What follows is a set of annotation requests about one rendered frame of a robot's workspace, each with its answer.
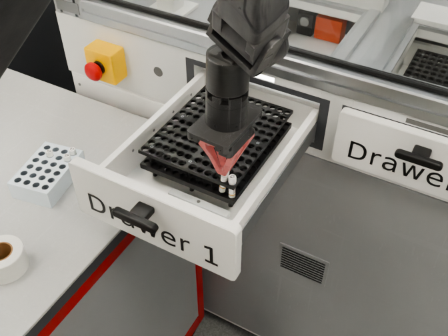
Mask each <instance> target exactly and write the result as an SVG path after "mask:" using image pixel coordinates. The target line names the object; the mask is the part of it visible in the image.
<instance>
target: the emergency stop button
mask: <svg viewBox="0 0 448 336"><path fill-rule="evenodd" d="M85 74H86V76H87V77H88V78H89V79H90V80H93V81H98V80H100V79H101V78H102V71H101V68H100V66H98V65H97V64H96V63H93V62H88V63H87V64H86V65H85Z"/></svg>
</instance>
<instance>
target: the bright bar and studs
mask: <svg viewBox="0 0 448 336"><path fill-rule="evenodd" d="M168 194H169V195H171V196H174V197H176V198H178V199H181V200H183V201H186V202H188V203H190V204H192V205H195V206H198V207H200V208H202V209H205V210H207V211H210V212H212V213H214V214H216V215H219V216H222V217H224V218H226V219H228V218H229V217H230V211H228V210H226V209H223V208H220V207H218V206H216V205H213V204H211V203H208V202H206V201H204V200H201V199H198V198H196V197H194V196H192V195H189V194H186V193H184V192H182V191H179V190H177V189H174V188H172V189H171V190H170V191H169V192H168Z"/></svg>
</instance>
